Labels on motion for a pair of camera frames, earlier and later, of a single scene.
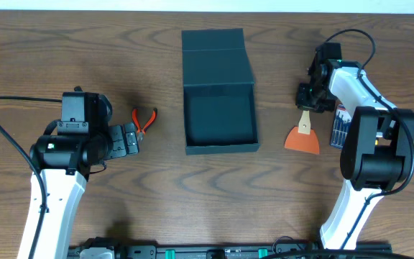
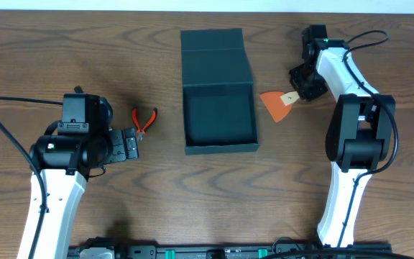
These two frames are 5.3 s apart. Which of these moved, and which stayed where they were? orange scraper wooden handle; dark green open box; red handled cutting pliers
Moved: orange scraper wooden handle
Stayed: red handled cutting pliers; dark green open box
